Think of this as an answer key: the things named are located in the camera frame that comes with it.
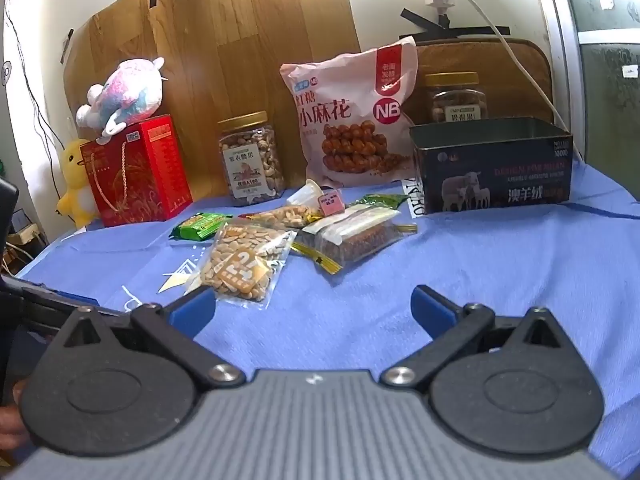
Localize cashew jar gold lid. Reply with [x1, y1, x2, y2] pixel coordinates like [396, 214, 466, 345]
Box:
[217, 111, 286, 208]

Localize red top peanut packet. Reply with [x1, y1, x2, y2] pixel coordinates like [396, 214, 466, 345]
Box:
[238, 204, 326, 232]

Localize clear peanut packet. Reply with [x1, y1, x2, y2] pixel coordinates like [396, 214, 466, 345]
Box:
[199, 222, 299, 303]

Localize window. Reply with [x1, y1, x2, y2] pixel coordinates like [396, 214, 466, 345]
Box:
[542, 0, 640, 213]

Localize red gift box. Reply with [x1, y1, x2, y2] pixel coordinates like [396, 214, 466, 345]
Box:
[80, 114, 194, 228]

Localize bright green snack packet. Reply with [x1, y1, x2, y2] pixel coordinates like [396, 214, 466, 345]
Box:
[169, 212, 235, 244]

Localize olive green snack packet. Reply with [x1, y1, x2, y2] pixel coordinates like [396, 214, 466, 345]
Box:
[348, 194, 407, 210]

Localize pecan jar gold lid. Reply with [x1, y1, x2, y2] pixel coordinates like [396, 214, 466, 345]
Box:
[424, 72, 489, 125]

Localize white cable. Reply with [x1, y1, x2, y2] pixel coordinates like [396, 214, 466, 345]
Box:
[430, 0, 587, 163]

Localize person's left hand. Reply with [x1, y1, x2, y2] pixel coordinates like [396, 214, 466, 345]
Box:
[0, 379, 32, 453]

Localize blue cloth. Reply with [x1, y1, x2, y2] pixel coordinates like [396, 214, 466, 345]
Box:
[12, 160, 640, 480]

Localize yellow duck plush toy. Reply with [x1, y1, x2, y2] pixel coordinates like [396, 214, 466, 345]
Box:
[56, 138, 101, 229]

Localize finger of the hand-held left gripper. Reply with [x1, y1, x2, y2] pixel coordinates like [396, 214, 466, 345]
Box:
[0, 274, 101, 332]

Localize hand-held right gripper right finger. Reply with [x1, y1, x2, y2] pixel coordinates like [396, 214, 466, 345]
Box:
[380, 284, 566, 390]

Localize large pink snack bag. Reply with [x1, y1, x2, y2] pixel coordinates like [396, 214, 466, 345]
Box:
[279, 41, 420, 190]

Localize pink white plush toy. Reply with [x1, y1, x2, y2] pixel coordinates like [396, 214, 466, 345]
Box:
[76, 56, 166, 145]

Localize small white plastic cup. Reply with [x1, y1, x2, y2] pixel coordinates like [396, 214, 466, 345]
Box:
[292, 179, 323, 207]

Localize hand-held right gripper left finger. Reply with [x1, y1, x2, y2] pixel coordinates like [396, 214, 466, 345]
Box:
[60, 287, 248, 388]

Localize clear packet brown bars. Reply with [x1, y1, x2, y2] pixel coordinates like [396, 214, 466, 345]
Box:
[291, 205, 419, 275]

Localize dark tin box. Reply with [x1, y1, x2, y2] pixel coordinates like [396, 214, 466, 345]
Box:
[409, 116, 573, 216]

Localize beige power strip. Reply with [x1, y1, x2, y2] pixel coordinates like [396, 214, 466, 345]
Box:
[4, 223, 42, 248]

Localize small pink packet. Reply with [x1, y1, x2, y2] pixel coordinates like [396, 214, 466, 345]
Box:
[320, 187, 345, 217]

